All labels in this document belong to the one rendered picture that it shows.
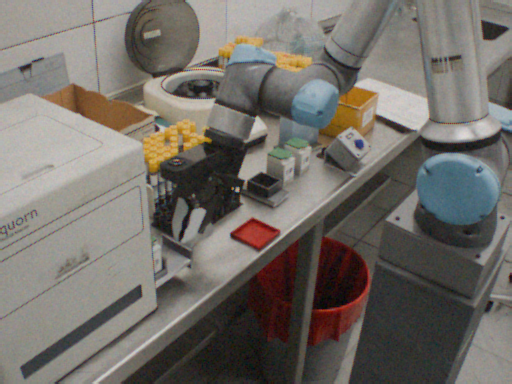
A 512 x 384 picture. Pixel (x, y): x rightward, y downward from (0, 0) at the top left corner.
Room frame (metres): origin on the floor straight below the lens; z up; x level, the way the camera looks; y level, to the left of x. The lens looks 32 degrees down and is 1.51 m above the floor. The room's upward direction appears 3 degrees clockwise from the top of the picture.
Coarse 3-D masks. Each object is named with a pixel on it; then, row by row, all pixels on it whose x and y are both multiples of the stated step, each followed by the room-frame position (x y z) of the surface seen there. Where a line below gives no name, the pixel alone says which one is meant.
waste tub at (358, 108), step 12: (348, 96) 1.39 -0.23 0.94; (360, 96) 1.38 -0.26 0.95; (372, 96) 1.36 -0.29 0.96; (348, 108) 1.26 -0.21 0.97; (360, 108) 1.24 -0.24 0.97; (372, 108) 1.32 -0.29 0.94; (336, 120) 1.27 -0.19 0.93; (348, 120) 1.25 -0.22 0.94; (360, 120) 1.25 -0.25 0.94; (372, 120) 1.33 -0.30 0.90; (324, 132) 1.29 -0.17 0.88; (336, 132) 1.27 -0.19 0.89; (360, 132) 1.26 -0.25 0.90
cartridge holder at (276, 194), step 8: (256, 176) 1.01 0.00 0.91; (264, 176) 1.02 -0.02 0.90; (272, 176) 1.01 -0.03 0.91; (248, 184) 0.98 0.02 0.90; (256, 184) 0.97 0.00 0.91; (264, 184) 1.01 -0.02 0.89; (272, 184) 1.00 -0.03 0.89; (280, 184) 0.99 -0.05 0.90; (248, 192) 0.98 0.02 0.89; (256, 192) 0.97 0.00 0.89; (264, 192) 0.96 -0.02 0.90; (272, 192) 0.97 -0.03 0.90; (280, 192) 0.98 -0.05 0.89; (288, 192) 0.98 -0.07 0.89; (264, 200) 0.96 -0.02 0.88; (272, 200) 0.95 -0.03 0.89; (280, 200) 0.96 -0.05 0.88
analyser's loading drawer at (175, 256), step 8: (168, 240) 0.75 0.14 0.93; (176, 240) 0.74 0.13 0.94; (168, 248) 0.75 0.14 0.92; (176, 248) 0.74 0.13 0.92; (184, 248) 0.73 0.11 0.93; (192, 248) 0.72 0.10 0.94; (168, 256) 0.72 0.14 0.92; (176, 256) 0.73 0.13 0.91; (184, 256) 0.73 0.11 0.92; (192, 256) 0.72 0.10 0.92; (168, 264) 0.70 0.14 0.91; (176, 264) 0.70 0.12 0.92; (184, 264) 0.71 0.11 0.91; (192, 264) 0.72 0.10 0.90; (160, 272) 0.67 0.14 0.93; (168, 272) 0.68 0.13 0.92; (176, 272) 0.69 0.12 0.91; (160, 280) 0.66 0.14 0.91
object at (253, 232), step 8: (248, 224) 0.88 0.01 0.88; (256, 224) 0.88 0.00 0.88; (264, 224) 0.88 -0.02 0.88; (232, 232) 0.84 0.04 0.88; (240, 232) 0.85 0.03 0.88; (248, 232) 0.85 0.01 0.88; (256, 232) 0.86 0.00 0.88; (264, 232) 0.86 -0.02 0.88; (272, 232) 0.86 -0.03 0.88; (280, 232) 0.86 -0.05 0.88; (240, 240) 0.83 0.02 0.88; (248, 240) 0.82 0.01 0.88; (256, 240) 0.83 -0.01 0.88; (264, 240) 0.83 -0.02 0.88; (256, 248) 0.81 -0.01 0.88
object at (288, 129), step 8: (280, 120) 1.18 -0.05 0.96; (288, 120) 1.16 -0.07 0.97; (280, 128) 1.18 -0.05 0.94; (288, 128) 1.16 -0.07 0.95; (296, 128) 1.17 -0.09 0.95; (304, 128) 1.19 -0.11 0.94; (312, 128) 1.21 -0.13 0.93; (280, 136) 1.18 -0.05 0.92; (288, 136) 1.16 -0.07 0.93; (296, 136) 1.17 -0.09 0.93; (304, 136) 1.19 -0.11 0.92; (312, 136) 1.21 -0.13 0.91; (280, 144) 1.18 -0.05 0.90; (312, 144) 1.21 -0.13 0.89; (320, 144) 1.21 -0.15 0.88
